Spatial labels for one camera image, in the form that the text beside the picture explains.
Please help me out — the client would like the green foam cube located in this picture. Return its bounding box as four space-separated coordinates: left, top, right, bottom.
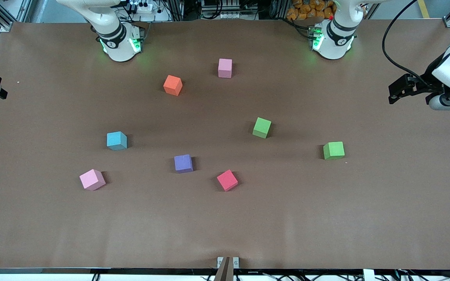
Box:
323 141 345 160
252 117 272 139

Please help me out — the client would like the light blue foam cube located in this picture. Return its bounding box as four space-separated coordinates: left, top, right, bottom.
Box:
107 132 128 151

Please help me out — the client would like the pink foam cube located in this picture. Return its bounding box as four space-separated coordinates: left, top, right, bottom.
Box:
218 59 233 78
79 169 106 191

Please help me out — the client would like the orange snack bag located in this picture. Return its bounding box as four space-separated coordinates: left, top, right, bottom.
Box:
286 0 337 21

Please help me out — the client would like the paper table cover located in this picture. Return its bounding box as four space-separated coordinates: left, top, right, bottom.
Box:
0 19 450 270

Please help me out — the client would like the white power strip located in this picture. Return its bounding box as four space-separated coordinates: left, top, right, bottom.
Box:
129 1 154 14

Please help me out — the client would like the orange foam cube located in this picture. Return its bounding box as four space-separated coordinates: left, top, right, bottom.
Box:
163 75 183 96

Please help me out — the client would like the red foam cube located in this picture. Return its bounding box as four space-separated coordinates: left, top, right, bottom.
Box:
216 169 239 192

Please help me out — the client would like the silver equipment rack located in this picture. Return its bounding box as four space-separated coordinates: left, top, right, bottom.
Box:
201 0 259 20

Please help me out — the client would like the purple foam cube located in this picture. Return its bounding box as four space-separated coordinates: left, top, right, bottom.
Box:
174 154 194 173

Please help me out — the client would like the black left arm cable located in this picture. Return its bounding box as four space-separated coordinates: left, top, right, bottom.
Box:
382 0 429 82

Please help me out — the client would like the silver camera mount bracket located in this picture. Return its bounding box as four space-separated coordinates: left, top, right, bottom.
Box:
217 256 239 270

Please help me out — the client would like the brown camera mount post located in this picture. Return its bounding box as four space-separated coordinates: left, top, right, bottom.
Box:
214 256 234 281

